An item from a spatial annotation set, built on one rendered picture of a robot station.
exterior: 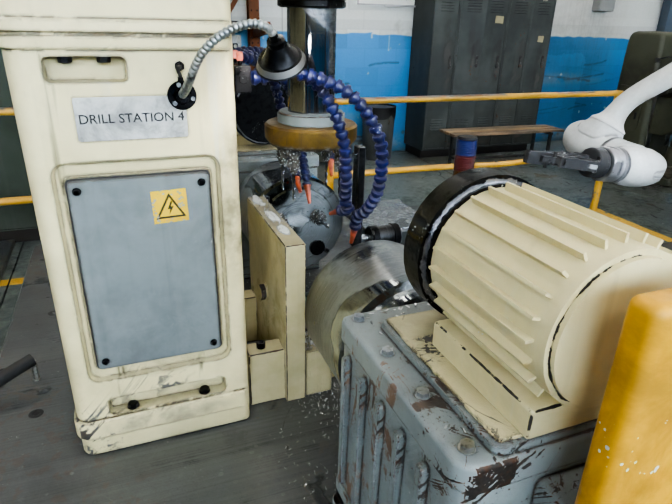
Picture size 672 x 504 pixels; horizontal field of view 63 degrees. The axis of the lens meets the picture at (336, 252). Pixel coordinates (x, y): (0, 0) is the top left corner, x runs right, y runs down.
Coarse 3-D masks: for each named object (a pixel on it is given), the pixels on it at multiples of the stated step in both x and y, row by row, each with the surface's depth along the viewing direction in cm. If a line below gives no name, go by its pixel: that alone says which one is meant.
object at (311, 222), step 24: (264, 168) 142; (288, 168) 139; (240, 192) 143; (264, 192) 131; (288, 192) 132; (312, 192) 134; (288, 216) 135; (312, 216) 136; (336, 216) 140; (312, 240) 140; (336, 240) 143
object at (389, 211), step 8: (392, 200) 197; (376, 208) 188; (384, 208) 188; (392, 208) 189; (400, 208) 189; (408, 208) 189; (368, 216) 180; (376, 216) 181; (384, 216) 181; (392, 216) 181; (400, 216) 181; (408, 216) 181; (368, 224) 173; (376, 224) 174; (384, 224) 174; (400, 224) 174; (408, 224) 174
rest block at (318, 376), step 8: (312, 344) 111; (312, 352) 109; (312, 360) 110; (320, 360) 111; (312, 368) 111; (320, 368) 111; (328, 368) 112; (312, 376) 111; (320, 376) 112; (328, 376) 113; (312, 384) 112; (320, 384) 113; (328, 384) 114; (312, 392) 113
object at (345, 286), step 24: (384, 240) 96; (336, 264) 92; (360, 264) 89; (384, 264) 87; (312, 288) 94; (336, 288) 88; (360, 288) 84; (384, 288) 81; (408, 288) 82; (312, 312) 92; (336, 312) 85; (360, 312) 80; (312, 336) 94; (336, 336) 83; (336, 360) 83
